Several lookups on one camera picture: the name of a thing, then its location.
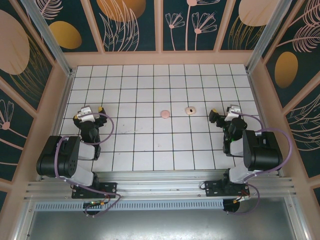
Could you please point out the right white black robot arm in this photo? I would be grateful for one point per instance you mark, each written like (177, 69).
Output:
(262, 150)

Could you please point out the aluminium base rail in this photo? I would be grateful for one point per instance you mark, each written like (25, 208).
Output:
(160, 185)

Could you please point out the pink round case cover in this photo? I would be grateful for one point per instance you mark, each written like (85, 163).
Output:
(165, 114)

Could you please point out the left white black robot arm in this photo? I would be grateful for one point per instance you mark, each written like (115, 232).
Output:
(62, 155)

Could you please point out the beige earbud charging case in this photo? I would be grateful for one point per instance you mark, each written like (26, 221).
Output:
(188, 111)

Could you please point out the grey sheet metal panel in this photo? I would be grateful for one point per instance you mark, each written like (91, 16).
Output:
(160, 225)

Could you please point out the aluminium corner post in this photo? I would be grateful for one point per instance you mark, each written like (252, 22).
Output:
(267, 37)
(53, 42)

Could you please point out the aluminium side frame rail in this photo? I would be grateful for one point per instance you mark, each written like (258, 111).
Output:
(23, 225)
(298, 222)

